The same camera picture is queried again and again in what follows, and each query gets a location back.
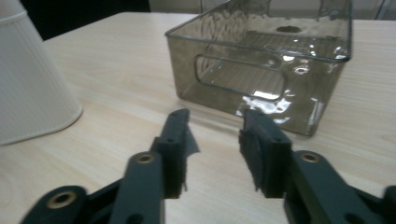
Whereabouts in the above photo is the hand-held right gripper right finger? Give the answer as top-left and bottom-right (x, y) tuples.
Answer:
(238, 108), (387, 224)

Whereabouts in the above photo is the clear smoky plastic bin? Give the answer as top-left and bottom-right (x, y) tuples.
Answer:
(164, 0), (354, 137)

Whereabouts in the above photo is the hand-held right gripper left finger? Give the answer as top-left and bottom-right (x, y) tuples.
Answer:
(108, 107), (201, 224)

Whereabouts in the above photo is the white ribbed lamp shade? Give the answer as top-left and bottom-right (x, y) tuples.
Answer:
(0, 0), (83, 147)

